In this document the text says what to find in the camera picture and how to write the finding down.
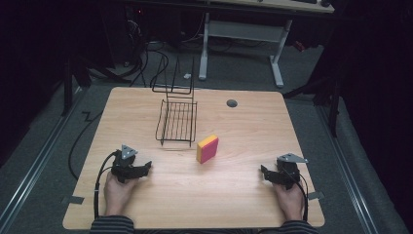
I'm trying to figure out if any black metal stand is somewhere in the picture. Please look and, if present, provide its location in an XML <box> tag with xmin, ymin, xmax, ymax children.
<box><xmin>59</xmin><ymin>55</ymin><xmax>95</xmax><ymax>117</ymax></box>
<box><xmin>282</xmin><ymin>61</ymin><xmax>345</xmax><ymax>138</ymax></box>

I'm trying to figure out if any grey tape piece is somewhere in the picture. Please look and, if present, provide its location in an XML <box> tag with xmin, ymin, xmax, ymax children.
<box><xmin>307</xmin><ymin>190</ymin><xmax>326</xmax><ymax>201</ymax></box>
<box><xmin>60</xmin><ymin>194</ymin><xmax>86</xmax><ymax>206</ymax></box>

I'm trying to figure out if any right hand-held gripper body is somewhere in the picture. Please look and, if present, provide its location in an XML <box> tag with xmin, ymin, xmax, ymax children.
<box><xmin>275</xmin><ymin>152</ymin><xmax>310</xmax><ymax>191</ymax></box>

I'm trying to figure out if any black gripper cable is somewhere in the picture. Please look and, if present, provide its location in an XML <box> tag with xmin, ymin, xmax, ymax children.
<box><xmin>286</xmin><ymin>169</ymin><xmax>310</xmax><ymax>222</ymax></box>
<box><xmin>93</xmin><ymin>150</ymin><xmax>121</xmax><ymax>220</ymax></box>

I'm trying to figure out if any bundle of black cables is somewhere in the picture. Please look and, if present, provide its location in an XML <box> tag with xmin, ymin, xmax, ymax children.
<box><xmin>123</xmin><ymin>9</ymin><xmax>170</xmax><ymax>89</ymax></box>

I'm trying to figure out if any metal floor rail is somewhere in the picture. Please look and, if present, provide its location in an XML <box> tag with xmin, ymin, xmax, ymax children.
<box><xmin>316</xmin><ymin>103</ymin><xmax>382</xmax><ymax>234</ymax></box>
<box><xmin>0</xmin><ymin>85</ymin><xmax>86</xmax><ymax>230</ymax></box>

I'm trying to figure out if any yellow and pink sponge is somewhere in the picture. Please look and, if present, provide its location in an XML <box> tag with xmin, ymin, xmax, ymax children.
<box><xmin>196</xmin><ymin>134</ymin><xmax>220</xmax><ymax>165</ymax></box>

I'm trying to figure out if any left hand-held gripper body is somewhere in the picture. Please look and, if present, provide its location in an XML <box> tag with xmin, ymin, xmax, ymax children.
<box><xmin>111</xmin><ymin>143</ymin><xmax>139</xmax><ymax>184</ymax></box>

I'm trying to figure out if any black wire rack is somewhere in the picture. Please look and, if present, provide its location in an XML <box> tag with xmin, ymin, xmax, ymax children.
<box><xmin>151</xmin><ymin>56</ymin><xmax>199</xmax><ymax>149</ymax></box>

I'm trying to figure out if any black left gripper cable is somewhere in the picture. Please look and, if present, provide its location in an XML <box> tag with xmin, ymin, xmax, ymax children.
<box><xmin>93</xmin><ymin>150</ymin><xmax>121</xmax><ymax>220</ymax></box>

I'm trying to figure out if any white-legged desk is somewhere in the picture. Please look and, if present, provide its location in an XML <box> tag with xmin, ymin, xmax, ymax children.
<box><xmin>197</xmin><ymin>0</ymin><xmax>336</xmax><ymax>89</ymax></box>

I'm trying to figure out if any person's right hand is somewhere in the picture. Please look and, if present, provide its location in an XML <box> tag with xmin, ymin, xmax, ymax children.
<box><xmin>272</xmin><ymin>181</ymin><xmax>307</xmax><ymax>222</ymax></box>

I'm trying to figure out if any red object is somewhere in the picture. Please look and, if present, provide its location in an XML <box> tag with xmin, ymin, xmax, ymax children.
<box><xmin>292</xmin><ymin>40</ymin><xmax>307</xmax><ymax>54</ymax></box>

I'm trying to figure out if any person's left hand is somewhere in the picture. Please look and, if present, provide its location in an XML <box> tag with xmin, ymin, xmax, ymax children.
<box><xmin>103</xmin><ymin>171</ymin><xmax>140</xmax><ymax>217</ymax></box>

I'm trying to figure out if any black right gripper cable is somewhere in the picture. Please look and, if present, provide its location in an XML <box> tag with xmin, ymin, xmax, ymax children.
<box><xmin>286</xmin><ymin>169</ymin><xmax>310</xmax><ymax>222</ymax></box>

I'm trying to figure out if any black floor cable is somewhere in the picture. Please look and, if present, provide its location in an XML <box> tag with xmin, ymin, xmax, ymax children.
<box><xmin>67</xmin><ymin>110</ymin><xmax>105</xmax><ymax>181</ymax></box>

